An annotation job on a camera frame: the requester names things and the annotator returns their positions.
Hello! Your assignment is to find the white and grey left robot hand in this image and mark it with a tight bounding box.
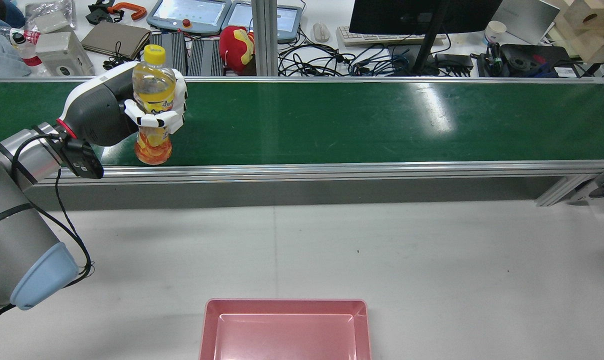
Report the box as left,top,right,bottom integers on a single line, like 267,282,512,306
57,61,189,148

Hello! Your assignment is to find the orange juice bottle yellow cap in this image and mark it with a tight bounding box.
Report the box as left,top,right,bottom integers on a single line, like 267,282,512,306
132,44,178,166

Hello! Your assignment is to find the pink plastic basket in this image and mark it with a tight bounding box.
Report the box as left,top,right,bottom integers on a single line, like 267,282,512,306
198,298,373,360

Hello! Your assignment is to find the grey plastic junction box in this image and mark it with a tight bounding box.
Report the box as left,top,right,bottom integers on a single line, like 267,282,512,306
34,31,96,77

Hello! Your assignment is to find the brown notebook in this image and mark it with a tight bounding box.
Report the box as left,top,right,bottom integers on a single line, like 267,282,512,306
81,21,152,60

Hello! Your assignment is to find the black finned power unit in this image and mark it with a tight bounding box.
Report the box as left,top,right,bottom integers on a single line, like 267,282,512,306
149,32,188,76
189,38,227,77

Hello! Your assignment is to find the black tool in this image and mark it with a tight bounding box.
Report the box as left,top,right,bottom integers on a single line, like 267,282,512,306
85,0,114,25

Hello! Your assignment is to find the clear bottle red label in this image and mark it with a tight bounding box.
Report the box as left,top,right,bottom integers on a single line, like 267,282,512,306
0,26,46,69

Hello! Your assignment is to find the orange clamp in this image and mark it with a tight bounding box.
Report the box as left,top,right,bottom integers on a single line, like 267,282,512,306
107,1,148,21

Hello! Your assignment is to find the clear plastic bag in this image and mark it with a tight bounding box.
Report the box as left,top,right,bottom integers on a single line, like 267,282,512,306
24,0,77,34

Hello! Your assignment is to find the grey teach pendant red button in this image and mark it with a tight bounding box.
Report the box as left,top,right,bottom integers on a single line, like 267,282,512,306
146,0,232,36

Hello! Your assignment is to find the red and yellow plush toy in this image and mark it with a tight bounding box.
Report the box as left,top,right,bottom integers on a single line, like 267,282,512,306
218,25,257,76

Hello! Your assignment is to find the white keyboard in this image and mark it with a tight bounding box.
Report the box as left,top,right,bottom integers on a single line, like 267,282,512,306
336,26,433,47

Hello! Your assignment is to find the black monitor with stand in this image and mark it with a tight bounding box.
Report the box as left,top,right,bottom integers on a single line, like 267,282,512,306
348,0,503,76

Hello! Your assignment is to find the black power adapter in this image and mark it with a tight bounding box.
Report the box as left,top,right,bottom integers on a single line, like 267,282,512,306
434,52,475,71

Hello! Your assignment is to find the white paper cup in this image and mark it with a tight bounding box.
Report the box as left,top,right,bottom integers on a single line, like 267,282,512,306
484,20,508,46

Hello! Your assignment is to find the black device case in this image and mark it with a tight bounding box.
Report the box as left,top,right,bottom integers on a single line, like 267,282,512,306
477,43,579,79

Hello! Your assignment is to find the silver laptop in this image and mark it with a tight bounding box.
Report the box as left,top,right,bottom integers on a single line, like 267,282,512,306
492,0,561,46

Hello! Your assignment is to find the wooden box with round hole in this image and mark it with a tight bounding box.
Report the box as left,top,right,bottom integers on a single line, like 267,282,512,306
561,0,604,31
554,25,604,64

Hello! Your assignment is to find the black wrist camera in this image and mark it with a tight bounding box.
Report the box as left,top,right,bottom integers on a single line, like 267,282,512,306
59,137,105,180

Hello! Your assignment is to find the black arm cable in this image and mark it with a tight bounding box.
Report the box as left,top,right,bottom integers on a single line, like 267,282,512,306
0,132,96,321

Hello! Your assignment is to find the aluminium frame post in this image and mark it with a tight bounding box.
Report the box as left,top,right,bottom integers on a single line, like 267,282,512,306
251,0,279,77

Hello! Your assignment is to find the black cable tangle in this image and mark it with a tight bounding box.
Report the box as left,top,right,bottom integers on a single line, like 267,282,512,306
278,42,479,77

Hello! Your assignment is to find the green conveyor belt aluminium frame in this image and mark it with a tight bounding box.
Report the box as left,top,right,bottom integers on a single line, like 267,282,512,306
0,76,604,212

